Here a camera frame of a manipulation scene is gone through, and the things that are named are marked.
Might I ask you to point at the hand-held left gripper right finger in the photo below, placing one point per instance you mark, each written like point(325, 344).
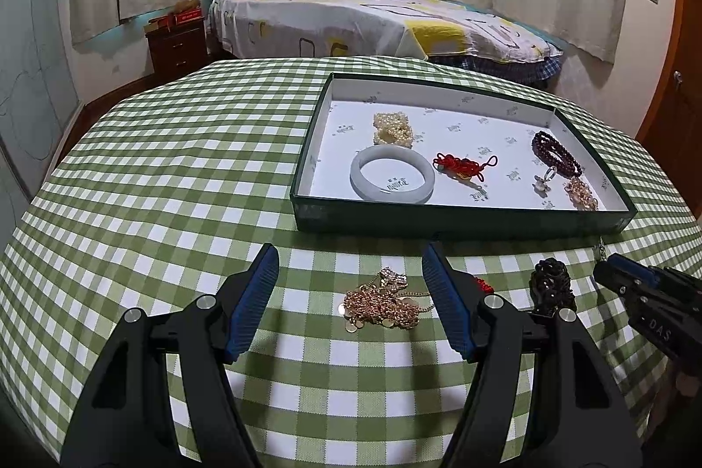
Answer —
point(447, 303)

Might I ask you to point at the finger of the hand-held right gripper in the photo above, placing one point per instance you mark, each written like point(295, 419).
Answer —
point(611, 279)
point(630, 266)

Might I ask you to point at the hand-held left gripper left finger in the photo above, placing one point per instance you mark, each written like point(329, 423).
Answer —
point(252, 303)

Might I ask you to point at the rhinestone hair clip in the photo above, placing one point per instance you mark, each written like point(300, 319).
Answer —
point(601, 248)

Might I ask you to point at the white jade bangle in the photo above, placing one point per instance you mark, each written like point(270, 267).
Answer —
point(362, 180)

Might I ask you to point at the dark green shallow box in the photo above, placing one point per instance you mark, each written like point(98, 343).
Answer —
point(482, 122)

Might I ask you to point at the green checkered tablecloth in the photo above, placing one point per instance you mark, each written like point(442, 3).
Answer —
point(164, 172)

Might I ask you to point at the silver door knob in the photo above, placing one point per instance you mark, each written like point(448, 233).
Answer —
point(678, 78)

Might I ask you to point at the blue plaid bed skirt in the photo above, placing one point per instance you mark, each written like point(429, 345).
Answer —
point(504, 68)

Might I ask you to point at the brown wooden door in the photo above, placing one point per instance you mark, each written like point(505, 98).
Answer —
point(680, 35)

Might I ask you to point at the dark wooden nightstand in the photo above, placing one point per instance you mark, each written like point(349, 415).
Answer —
point(178, 51)

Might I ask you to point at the red gift box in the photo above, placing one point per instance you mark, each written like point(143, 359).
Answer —
point(187, 17)

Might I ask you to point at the printed bed sheet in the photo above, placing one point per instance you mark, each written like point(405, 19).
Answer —
point(356, 24)

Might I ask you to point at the brown plush toy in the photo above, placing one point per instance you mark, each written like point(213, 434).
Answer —
point(186, 5)

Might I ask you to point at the pale sliding wardrobe door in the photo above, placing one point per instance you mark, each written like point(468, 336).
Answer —
point(33, 35)

